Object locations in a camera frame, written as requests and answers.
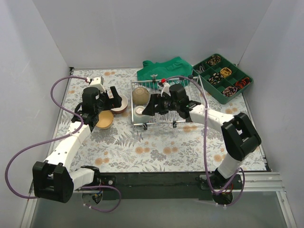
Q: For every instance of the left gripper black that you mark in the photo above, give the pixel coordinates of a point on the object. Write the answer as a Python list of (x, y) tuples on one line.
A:
[(107, 99)]

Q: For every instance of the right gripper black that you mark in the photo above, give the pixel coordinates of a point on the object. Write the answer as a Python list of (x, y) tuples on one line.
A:
[(160, 104)]

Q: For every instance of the pale beige white bowl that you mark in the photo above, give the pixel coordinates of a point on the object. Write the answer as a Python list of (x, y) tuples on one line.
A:
[(124, 100)]

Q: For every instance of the mint green dotted bowl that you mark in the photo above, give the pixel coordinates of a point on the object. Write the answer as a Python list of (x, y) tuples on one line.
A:
[(138, 116)]

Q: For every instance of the red floral bowl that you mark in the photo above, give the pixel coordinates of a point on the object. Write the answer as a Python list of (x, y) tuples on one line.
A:
[(119, 110)]

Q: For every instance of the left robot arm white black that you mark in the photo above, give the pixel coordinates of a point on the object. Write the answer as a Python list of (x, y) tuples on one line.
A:
[(59, 161)]

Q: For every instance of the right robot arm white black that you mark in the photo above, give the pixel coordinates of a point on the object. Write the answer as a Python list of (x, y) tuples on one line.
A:
[(239, 134)]

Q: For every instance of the green cloth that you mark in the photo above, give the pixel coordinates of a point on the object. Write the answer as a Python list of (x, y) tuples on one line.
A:
[(174, 67)]

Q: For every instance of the floral patterned table mat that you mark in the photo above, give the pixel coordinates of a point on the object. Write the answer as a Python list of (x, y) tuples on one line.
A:
[(125, 148)]

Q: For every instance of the green divided organizer tray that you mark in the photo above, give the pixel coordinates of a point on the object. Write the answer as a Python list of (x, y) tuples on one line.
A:
[(222, 79)]

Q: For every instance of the metal wire dish rack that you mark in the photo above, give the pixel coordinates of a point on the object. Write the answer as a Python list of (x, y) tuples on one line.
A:
[(172, 117)]

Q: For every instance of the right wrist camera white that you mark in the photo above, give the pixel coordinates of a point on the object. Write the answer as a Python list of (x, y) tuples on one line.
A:
[(165, 87)]

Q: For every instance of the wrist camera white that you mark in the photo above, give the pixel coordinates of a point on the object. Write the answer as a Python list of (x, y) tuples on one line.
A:
[(97, 82), (165, 87)]

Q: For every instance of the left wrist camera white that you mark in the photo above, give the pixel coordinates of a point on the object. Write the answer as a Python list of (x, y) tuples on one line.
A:
[(97, 82)]

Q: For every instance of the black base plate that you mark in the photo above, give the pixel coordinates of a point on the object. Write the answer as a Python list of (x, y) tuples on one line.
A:
[(157, 185)]

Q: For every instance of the aluminium front rail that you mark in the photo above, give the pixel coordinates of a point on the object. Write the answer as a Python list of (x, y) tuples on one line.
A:
[(261, 180)]

